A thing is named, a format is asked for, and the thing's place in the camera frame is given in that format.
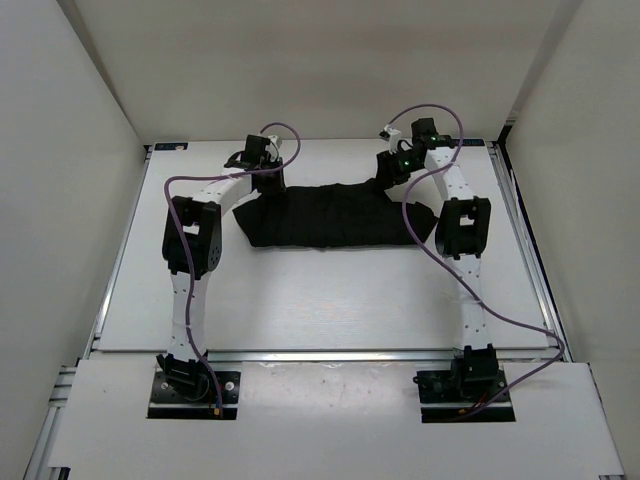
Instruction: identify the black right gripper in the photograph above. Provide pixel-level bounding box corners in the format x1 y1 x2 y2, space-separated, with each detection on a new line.
371 148 423 193

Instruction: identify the black skirt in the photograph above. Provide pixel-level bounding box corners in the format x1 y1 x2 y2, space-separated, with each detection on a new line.
233 179 438 249

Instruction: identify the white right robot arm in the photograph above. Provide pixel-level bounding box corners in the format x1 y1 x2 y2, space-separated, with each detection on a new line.
376 118 499 401

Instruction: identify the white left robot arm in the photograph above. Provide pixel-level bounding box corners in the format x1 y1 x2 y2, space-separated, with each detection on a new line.
157 134 287 414

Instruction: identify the blue right corner label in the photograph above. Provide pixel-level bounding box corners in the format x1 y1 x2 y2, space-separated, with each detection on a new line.
461 138 486 147

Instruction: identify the blue corner label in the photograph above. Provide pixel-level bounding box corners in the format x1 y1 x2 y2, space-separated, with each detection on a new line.
154 142 189 151
461 138 486 147

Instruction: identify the blue left corner label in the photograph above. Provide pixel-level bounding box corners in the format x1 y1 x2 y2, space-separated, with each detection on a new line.
154 142 189 151

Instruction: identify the white front cover panel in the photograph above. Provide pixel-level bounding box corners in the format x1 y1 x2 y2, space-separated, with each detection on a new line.
48 359 625 479

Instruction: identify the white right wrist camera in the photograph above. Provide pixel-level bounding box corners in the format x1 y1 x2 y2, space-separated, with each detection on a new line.
379 124 402 153

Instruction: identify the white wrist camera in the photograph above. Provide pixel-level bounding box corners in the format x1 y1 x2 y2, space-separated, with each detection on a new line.
267 135 283 149
379 124 402 153

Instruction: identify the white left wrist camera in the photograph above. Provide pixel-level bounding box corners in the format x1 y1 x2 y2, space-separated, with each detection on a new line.
267 135 283 149

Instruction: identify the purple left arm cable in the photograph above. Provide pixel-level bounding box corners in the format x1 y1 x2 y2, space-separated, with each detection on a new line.
163 121 302 411

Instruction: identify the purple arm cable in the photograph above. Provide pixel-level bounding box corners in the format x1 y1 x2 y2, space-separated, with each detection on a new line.
384 103 566 414
163 121 302 411

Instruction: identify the aluminium right side rail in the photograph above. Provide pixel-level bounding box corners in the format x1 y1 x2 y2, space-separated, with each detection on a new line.
491 120 574 362

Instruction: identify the aluminium rail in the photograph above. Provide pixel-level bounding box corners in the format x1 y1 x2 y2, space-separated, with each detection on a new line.
491 120 574 362
204 350 566 364

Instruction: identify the aluminium front rail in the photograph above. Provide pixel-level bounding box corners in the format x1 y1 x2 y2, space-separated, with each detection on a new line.
204 350 566 364

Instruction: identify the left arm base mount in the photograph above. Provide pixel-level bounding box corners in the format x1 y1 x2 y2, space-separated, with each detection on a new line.
147 367 241 421

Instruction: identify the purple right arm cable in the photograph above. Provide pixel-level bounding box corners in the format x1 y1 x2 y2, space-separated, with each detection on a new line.
384 103 566 414

